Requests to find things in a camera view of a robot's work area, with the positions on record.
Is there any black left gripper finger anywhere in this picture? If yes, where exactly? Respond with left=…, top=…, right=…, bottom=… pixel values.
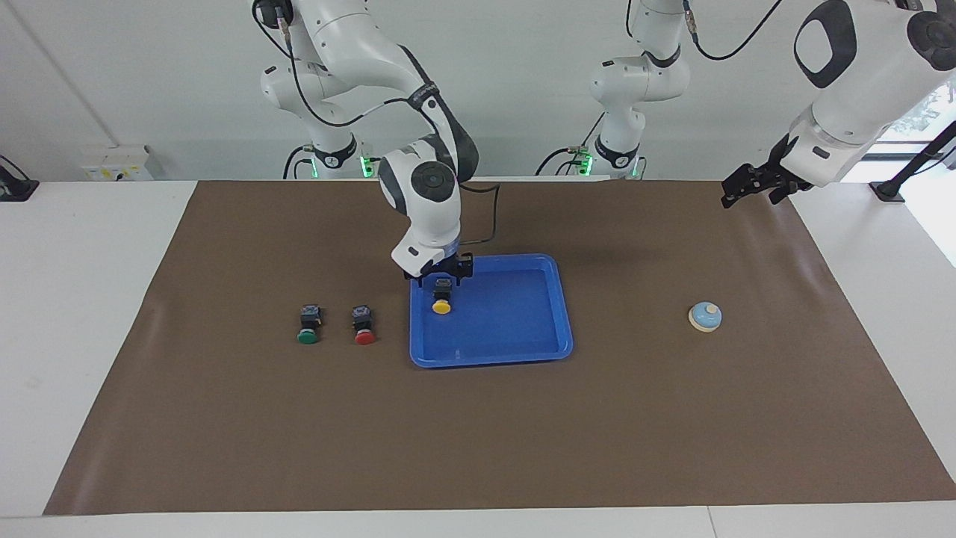
left=747, top=176, right=785, bottom=205
left=720, top=164, right=766, bottom=209

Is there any red mushroom push button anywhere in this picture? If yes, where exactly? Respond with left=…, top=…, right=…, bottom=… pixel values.
left=351, top=303, right=377, bottom=347

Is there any green mushroom push button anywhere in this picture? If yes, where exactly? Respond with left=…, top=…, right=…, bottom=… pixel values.
left=296, top=303, right=323, bottom=346

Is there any blue plastic tray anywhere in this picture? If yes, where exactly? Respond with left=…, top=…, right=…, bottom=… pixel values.
left=409, top=253, right=575, bottom=369

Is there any light blue call bell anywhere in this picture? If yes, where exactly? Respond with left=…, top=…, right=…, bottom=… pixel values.
left=687, top=301, right=724, bottom=334

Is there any brown table mat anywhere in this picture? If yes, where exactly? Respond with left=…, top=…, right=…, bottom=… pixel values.
left=43, top=178, right=956, bottom=516

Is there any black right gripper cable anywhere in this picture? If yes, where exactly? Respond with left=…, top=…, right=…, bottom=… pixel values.
left=278, top=9, right=502, bottom=247

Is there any black camera stand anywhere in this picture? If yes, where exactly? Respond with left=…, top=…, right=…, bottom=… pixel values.
left=869, top=118, right=956, bottom=204

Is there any black left arm base cable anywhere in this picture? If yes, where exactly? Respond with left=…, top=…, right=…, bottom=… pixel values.
left=534, top=111, right=606, bottom=178

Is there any black arm base cable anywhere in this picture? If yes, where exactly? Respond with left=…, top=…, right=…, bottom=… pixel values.
left=282, top=143, right=316, bottom=181
left=534, top=111, right=606, bottom=178

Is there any black right arm base cable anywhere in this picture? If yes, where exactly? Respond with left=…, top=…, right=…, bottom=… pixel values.
left=282, top=143, right=316, bottom=181

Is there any white wall socket box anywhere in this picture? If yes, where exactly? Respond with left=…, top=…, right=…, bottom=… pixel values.
left=80, top=145, right=155, bottom=182

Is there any black desk clamp mount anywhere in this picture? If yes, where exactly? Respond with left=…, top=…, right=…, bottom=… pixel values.
left=0, top=155, right=40, bottom=203

